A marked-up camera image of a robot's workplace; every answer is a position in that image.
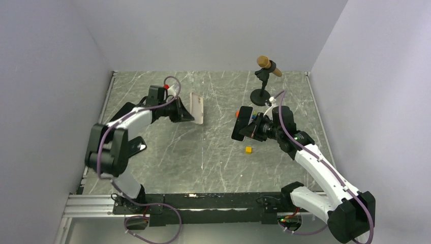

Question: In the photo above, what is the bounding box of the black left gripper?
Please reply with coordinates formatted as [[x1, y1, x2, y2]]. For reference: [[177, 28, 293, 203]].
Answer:
[[160, 97, 195, 124]]

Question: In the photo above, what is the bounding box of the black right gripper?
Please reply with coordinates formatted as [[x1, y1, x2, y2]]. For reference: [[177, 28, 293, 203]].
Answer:
[[240, 112, 283, 141]]

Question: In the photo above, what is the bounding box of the black smartphone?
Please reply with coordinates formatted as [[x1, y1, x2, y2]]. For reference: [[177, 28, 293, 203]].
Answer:
[[231, 106, 254, 141]]

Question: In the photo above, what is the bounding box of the beige phone case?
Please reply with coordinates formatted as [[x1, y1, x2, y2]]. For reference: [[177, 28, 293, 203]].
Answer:
[[190, 92, 204, 125]]

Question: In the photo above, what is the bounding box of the black phone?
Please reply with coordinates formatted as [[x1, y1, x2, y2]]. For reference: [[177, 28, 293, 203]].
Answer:
[[110, 102, 135, 122], [128, 136, 147, 158]]

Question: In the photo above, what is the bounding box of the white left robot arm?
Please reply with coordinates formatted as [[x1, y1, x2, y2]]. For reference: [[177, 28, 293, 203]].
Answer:
[[84, 85, 194, 214]]

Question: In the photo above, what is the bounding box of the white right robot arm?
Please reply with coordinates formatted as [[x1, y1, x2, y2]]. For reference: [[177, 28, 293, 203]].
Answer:
[[231, 106, 376, 243]]

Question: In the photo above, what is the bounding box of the yellow cube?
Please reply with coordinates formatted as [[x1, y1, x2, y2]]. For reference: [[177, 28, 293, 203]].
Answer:
[[245, 146, 253, 154]]

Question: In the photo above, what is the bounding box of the orange blue toy car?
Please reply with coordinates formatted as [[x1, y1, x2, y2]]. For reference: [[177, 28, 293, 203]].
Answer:
[[235, 110, 257, 119]]

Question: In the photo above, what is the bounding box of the black microphone stand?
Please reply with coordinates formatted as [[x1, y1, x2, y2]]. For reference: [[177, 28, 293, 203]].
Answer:
[[250, 67, 271, 106]]

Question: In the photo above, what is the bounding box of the wooden microphone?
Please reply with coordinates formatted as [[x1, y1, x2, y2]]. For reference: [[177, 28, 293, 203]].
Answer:
[[257, 55, 283, 77]]

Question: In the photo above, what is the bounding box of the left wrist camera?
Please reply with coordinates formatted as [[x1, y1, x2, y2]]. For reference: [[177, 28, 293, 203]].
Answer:
[[164, 84, 179, 99]]

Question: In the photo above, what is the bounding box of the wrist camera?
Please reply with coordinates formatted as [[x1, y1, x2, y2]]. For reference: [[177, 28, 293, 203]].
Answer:
[[263, 97, 278, 116], [164, 84, 179, 99]]

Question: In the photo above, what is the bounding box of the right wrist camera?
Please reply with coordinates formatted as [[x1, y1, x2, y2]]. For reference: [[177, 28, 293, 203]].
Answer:
[[263, 97, 278, 116]]

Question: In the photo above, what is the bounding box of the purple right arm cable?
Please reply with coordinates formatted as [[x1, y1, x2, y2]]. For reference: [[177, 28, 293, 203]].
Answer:
[[269, 90, 375, 244]]

